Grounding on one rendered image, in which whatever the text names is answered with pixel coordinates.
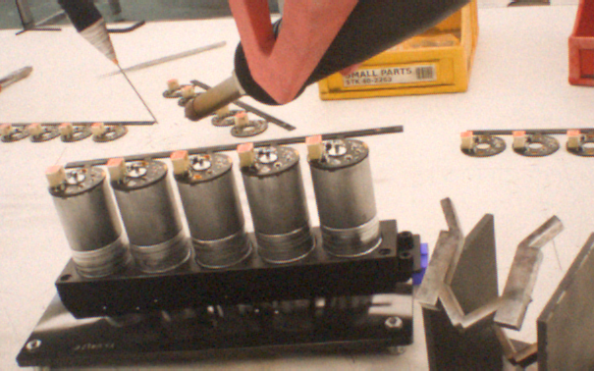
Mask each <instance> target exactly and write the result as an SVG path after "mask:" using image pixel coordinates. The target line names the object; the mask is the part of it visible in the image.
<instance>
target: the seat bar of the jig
mask: <svg viewBox="0 0 594 371"><path fill-rule="evenodd" d="M379 225H380V231H381V239H382V241H381V243H380V244H379V246H378V248H376V249H375V250H373V251H371V252H369V253H366V254H364V255H360V256H356V257H337V256H333V255H331V254H329V253H327V252H326V251H324V248H323V242H322V237H321V231H320V226H314V227H313V231H314V236H315V241H316V247H315V249H314V250H313V251H312V252H311V253H309V254H307V255H306V256H304V257H302V258H301V259H298V260H294V261H290V263H281V264H277V263H269V261H266V260H263V259H262V258H260V256H259V252H258V248H257V242H256V238H255V234H254V231H252V233H249V236H250V240H251V244H252V252H251V254H250V255H248V256H247V257H246V258H245V259H243V260H242V261H240V262H238V264H236V265H232V266H229V267H225V268H217V269H211V268H205V267H202V266H199V265H198V263H197V261H196V257H195V254H194V250H193V245H192V242H191V238H188V242H189V249H190V256H189V258H188V259H187V260H186V261H185V262H183V263H182V264H180V266H178V267H176V268H174V269H172V270H169V271H165V272H161V273H143V272H140V271H138V269H137V267H136V264H135V259H134V256H133V252H132V251H131V248H130V245H129V243H128V242H127V244H128V247H129V250H130V254H131V257H132V259H130V261H129V262H128V263H127V264H126V265H125V266H124V267H122V269H121V270H119V271H117V272H115V273H113V274H110V275H107V276H103V277H98V278H85V277H82V276H80V275H79V272H78V268H77V266H76V263H75V260H74V257H70V259H69V260H68V262H67V263H66V265H65V267H64V268H63V270H62V271H61V274H60V275H59V277H58V278H57V280H56V281H55V283H54V284H55V287H56V289H57V293H58V295H59V297H60V300H61V301H73V300H86V299H99V298H114V297H127V296H141V295H155V294H168V293H182V292H209V291H222V290H236V289H251V288H265V287H278V286H291V285H305V284H320V283H334V282H347V281H361V279H375V278H389V277H397V276H398V275H399V261H398V254H399V240H398V234H399V232H398V224H397V220H396V219H394V220H382V221H379Z"/></svg>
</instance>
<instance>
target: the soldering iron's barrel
mask: <svg viewBox="0 0 594 371"><path fill-rule="evenodd" d="M244 96H248V97H250V96H249V95H248V94H246V93H245V92H244V91H243V88H242V87H241V85H240V83H239V81H238V79H237V77H236V72H235V68H234V69H233V70H232V76H231V77H228V78H227V79H224V80H223V81H221V82H220V83H218V84H216V85H214V86H212V87H211V88H209V90H207V91H206V92H204V93H203V94H201V95H197V96H195V97H194V99H193V100H191V101H190V102H188V103H187V106H186V108H185V114H186V116H187V118H188V119H189V120H191V121H193V122H194V123H197V121H199V120H202V119H205V118H207V117H209V116H210V115H211V114H213V113H215V112H217V111H219V110H221V109H223V108H225V106H227V105H228V104H230V103H233V102H235V101H237V100H238V99H240V98H242V97H244Z"/></svg>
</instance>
